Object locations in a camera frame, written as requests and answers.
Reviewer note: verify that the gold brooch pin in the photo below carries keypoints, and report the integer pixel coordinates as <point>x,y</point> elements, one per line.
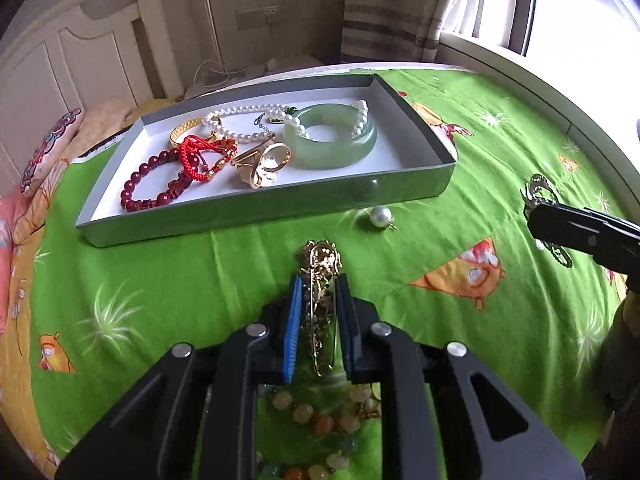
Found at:
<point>320,270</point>

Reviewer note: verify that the white pearl pendant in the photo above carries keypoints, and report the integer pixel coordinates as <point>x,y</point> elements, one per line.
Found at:
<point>378,216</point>

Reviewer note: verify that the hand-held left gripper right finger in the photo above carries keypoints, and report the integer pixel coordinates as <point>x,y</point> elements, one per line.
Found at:
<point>345,325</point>

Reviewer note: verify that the pale green jade bangle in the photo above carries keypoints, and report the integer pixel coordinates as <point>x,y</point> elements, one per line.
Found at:
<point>310,155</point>

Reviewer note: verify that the silver butterfly brooch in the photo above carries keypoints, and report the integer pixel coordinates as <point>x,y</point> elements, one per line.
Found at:
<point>537,187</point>

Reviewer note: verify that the white wooden headboard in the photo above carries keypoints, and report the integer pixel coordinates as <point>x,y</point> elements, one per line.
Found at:
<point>100,50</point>

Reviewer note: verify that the gold flower brooch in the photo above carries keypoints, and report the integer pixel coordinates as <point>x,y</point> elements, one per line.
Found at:
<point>265,165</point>

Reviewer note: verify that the pink floral quilt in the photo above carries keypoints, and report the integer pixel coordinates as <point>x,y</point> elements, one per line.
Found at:
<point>7,260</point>

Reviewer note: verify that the printed curtain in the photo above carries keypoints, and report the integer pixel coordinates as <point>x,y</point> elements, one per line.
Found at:
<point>380,10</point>

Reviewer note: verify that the peach patterned pillow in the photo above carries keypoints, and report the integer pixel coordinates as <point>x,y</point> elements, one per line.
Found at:
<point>102,120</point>

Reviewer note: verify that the yellow printed bedsheet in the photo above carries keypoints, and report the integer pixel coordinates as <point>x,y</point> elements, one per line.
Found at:
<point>15,360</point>

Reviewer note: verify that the green printed blanket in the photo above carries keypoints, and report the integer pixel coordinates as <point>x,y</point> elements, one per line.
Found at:
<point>150,270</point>

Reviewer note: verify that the white wall pipe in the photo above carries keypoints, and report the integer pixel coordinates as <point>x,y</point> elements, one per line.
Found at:
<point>211,25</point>

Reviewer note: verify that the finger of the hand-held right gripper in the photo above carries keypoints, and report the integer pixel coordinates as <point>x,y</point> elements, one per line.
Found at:
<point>565,227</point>
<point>620,227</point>

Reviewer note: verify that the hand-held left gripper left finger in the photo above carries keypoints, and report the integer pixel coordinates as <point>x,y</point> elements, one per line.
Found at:
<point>292,330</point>

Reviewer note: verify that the gold bangle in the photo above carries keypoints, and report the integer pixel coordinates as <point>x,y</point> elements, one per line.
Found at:
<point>185,126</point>

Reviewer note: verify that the wall socket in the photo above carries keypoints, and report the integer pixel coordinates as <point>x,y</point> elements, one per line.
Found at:
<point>257,16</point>

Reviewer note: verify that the embroidered pillow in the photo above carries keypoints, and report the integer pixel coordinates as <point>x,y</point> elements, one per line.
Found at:
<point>50,150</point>

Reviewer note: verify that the grey cardboard box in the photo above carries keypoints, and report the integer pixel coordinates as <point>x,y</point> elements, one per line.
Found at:
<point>250,205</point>

